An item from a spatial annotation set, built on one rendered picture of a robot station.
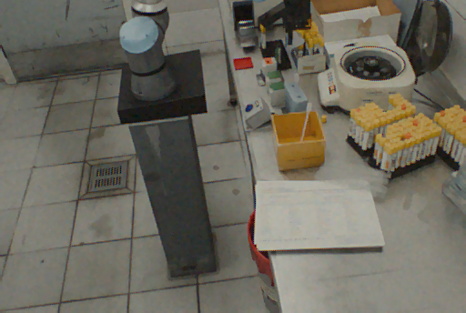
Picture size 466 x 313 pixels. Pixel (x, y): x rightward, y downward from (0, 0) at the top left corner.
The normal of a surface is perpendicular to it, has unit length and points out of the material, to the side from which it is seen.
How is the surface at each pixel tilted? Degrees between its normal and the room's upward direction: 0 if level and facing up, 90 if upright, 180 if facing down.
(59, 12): 90
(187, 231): 90
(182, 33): 90
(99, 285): 0
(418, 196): 0
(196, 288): 0
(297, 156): 90
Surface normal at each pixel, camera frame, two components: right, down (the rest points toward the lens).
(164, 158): 0.11, 0.64
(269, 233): -0.09, -0.75
